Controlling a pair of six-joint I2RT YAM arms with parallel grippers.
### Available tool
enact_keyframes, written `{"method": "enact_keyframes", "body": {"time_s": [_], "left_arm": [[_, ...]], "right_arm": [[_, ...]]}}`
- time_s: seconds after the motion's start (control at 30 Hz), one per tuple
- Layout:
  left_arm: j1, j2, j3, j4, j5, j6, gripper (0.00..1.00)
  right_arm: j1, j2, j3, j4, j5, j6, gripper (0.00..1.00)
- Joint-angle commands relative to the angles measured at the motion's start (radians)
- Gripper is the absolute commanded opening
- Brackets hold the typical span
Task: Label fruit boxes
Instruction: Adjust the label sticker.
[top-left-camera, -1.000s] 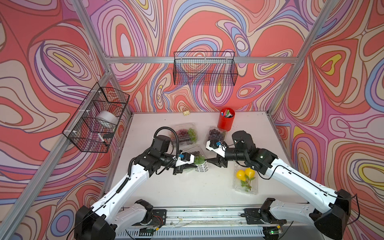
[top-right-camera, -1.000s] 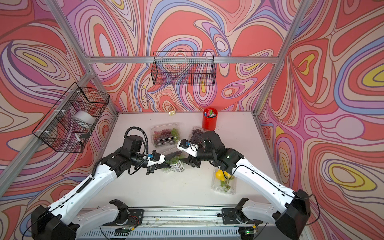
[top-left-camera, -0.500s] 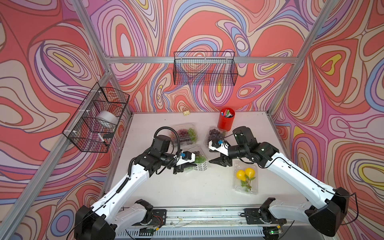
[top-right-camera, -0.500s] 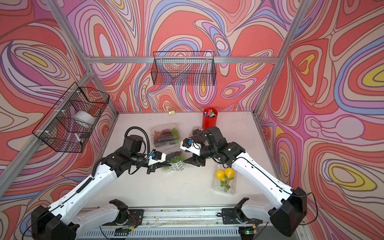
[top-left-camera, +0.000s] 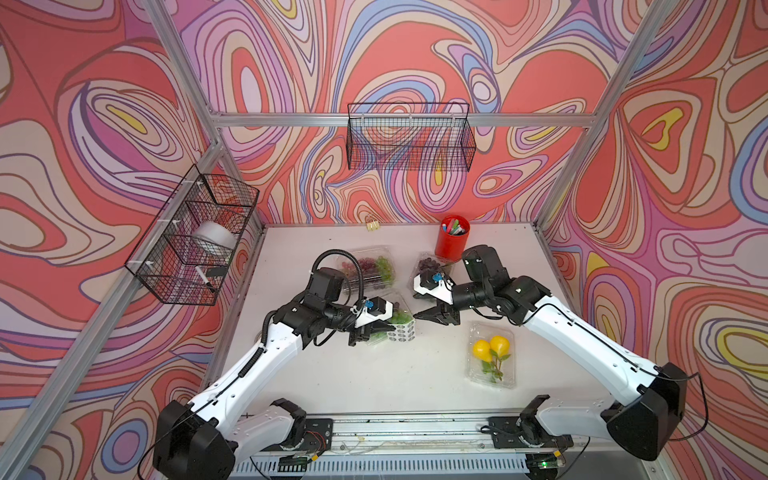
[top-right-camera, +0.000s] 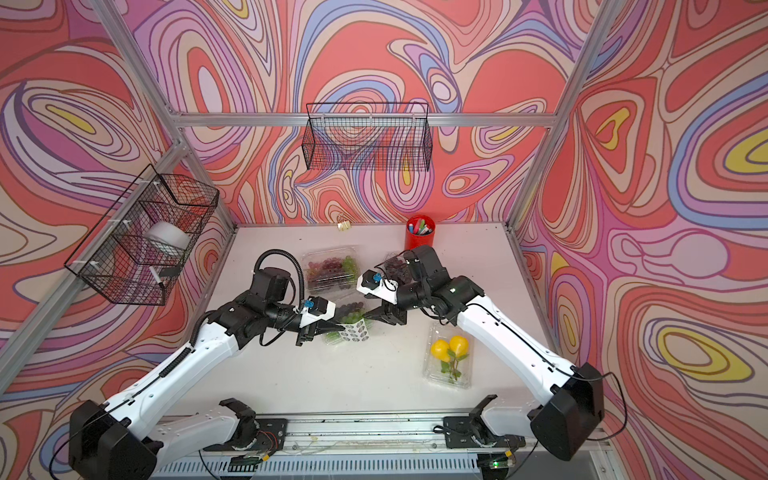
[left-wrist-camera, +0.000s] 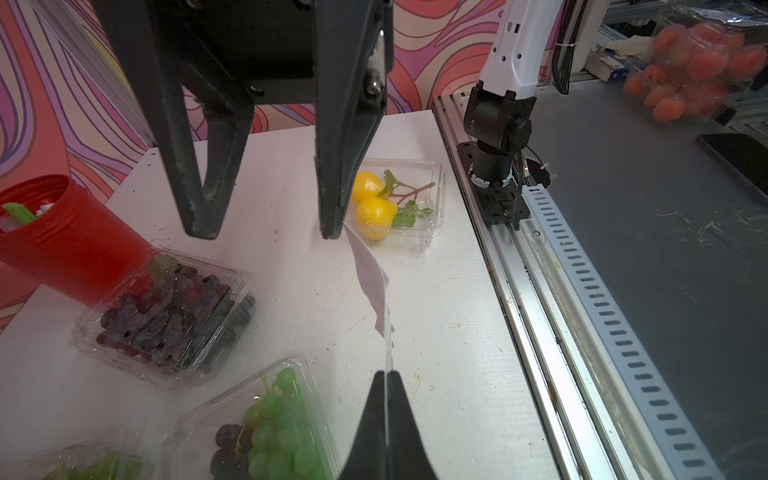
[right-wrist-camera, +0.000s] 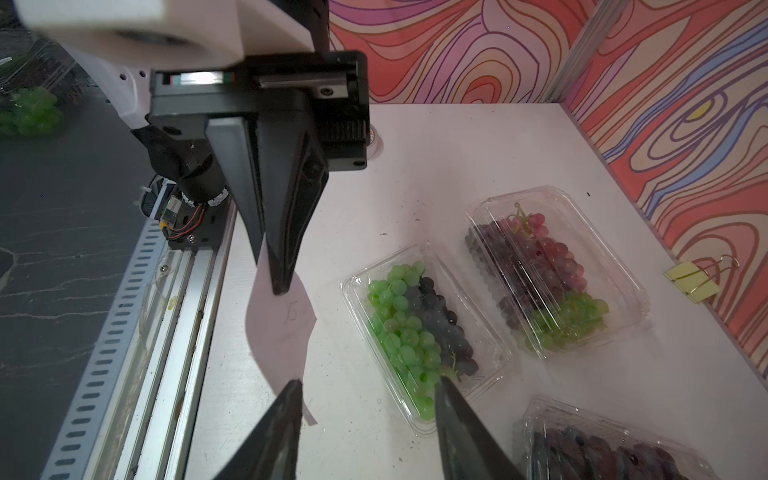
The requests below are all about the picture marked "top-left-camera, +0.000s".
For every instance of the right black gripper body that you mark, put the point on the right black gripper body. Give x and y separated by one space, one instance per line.
450 312

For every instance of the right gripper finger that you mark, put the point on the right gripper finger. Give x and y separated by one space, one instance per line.
434 314
426 294

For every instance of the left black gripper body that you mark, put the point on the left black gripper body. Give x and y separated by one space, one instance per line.
357 336

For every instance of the white fruit sticker sheet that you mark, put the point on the white fruit sticker sheet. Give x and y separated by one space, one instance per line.
405 331

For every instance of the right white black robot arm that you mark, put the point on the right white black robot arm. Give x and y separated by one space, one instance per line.
645 402

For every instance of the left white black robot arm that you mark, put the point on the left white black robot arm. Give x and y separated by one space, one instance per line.
258 366

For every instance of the clear box yellow fruit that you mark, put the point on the clear box yellow fruit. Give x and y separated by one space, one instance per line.
490 358

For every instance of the clear box black green grapes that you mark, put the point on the clear box black green grapes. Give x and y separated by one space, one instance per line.
401 312

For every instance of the clear box dark purple grapes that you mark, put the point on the clear box dark purple grapes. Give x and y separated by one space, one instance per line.
427 261

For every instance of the clear box red green grapes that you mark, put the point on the clear box red green grapes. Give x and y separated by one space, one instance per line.
377 266

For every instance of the red pen cup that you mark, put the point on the red pen cup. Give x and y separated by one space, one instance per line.
452 237

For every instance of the yellow binder clip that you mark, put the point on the yellow binder clip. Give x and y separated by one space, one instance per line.
372 224

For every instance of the marker pen in basket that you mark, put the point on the marker pen in basket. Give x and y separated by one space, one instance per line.
203 276

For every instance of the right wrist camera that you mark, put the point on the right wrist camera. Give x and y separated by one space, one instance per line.
435 278

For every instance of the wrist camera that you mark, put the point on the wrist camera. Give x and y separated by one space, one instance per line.
435 278
374 309

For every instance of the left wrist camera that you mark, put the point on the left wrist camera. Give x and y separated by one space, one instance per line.
374 309

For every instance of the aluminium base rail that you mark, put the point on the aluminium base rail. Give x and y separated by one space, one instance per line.
438 446

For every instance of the black wire basket back wall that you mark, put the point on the black wire basket back wall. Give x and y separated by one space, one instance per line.
410 136

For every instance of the black wire basket wall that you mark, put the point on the black wire basket wall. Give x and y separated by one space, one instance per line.
410 136
164 260

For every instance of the black wire basket left wall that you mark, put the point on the black wire basket left wall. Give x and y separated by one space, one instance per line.
164 260

